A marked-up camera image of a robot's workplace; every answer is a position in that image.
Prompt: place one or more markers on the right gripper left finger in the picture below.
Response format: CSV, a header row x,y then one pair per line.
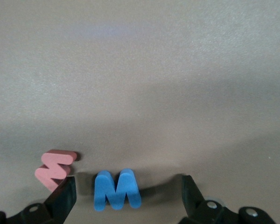
x,y
60,203

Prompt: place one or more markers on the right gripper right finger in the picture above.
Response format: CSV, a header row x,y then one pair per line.
x,y
192,198

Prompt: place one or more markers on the blue foam letter M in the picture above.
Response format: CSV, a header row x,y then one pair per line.
x,y
100,191

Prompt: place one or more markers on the pink foam letter m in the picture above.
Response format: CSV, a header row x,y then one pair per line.
x,y
52,168

